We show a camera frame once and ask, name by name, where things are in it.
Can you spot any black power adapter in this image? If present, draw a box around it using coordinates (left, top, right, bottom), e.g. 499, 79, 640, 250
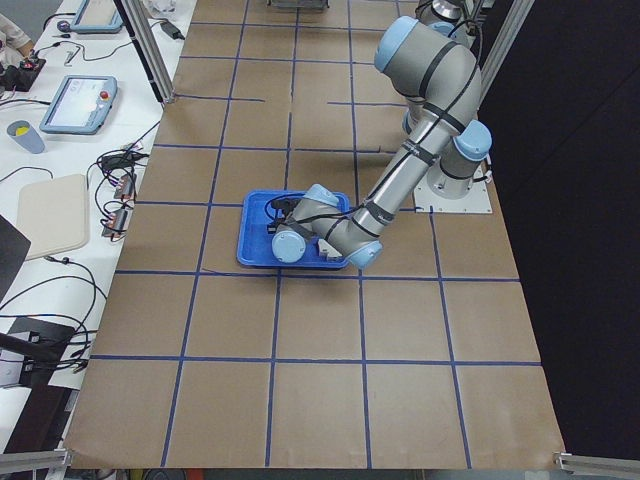
160, 20, 185, 40

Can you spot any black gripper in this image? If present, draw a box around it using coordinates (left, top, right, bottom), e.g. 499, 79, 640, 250
267, 199, 299, 235

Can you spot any white circuit breaker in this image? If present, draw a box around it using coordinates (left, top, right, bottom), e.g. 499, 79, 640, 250
317, 238, 343, 262

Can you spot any blue plastic tray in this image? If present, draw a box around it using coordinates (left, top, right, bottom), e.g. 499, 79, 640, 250
237, 190, 348, 270

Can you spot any beige pad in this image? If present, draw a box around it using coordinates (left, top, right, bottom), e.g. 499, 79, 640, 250
16, 174, 90, 260

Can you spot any grey cup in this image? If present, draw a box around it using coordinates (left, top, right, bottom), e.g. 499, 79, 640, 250
6, 120, 45, 154

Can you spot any blue teach pendant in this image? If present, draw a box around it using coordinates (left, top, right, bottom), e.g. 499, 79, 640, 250
39, 75, 118, 135
70, 0, 123, 34

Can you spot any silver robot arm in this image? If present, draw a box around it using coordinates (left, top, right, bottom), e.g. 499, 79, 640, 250
271, 16, 481, 269
414, 0, 485, 34

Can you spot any aluminium frame post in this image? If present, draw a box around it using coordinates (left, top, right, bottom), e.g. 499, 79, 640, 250
480, 0, 535, 102
114, 0, 175, 104

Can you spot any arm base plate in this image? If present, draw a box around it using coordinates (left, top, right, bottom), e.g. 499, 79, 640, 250
413, 167, 493, 214

